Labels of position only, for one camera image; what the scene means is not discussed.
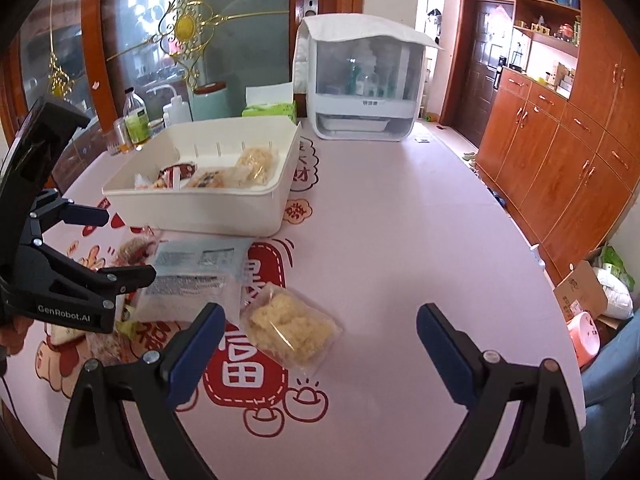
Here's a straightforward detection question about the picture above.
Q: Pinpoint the pink printed tablecloth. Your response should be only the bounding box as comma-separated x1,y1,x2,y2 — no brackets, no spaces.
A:
0,117,587,480

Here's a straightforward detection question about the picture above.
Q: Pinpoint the pale blue snack packet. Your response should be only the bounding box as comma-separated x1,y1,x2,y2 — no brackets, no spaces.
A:
134,236,253,324

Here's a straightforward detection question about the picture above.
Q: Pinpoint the small clear nut snack bag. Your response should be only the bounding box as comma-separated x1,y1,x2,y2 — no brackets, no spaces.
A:
113,229,162,266

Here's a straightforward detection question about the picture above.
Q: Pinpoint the dark wooden entrance door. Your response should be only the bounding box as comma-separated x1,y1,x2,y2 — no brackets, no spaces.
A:
440,0,514,146

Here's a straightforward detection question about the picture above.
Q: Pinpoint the white plastic storage bin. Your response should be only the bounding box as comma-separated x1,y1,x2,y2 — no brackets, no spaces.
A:
103,116,300,237

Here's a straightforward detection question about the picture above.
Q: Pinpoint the clear bag yellow puffed snack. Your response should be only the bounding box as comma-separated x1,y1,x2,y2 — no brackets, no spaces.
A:
235,146,278,188

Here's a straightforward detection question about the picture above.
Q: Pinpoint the brown bread snack packet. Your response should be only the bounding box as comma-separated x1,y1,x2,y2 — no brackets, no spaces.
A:
186,167,243,188

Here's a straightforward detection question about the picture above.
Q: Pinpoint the red white snack packet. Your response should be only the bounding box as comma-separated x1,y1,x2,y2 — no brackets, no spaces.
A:
150,162,196,190

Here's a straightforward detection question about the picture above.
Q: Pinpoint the pink plastic stool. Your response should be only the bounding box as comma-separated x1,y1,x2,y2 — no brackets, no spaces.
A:
567,311,601,367

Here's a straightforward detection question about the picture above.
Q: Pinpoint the cardboard box on floor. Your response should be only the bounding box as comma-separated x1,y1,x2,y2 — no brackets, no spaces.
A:
553,248,625,330

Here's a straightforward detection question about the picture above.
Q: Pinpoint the orange wooden cabinet wall unit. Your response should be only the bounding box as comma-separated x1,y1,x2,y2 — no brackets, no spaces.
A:
476,0,639,283

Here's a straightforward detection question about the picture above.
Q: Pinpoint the green tissue box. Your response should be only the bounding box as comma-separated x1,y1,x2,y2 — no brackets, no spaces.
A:
241,82,297,124

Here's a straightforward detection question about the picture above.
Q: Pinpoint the mint green cylindrical canister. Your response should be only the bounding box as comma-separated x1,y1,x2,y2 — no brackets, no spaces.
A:
190,81,245,122

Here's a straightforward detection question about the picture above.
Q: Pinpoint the clear bottle green label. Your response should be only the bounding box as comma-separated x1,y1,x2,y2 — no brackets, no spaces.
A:
122,87,152,146

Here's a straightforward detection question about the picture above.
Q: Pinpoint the white dish cabinet with cover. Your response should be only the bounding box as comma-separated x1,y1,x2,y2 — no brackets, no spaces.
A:
292,13,438,141

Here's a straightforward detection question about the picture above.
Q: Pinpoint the white squeeze wash bottle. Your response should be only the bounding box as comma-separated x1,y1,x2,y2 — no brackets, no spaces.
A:
146,84,192,127

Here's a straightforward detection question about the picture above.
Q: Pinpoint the small glass jar orange base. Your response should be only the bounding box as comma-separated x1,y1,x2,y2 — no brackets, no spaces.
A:
113,118,134,153

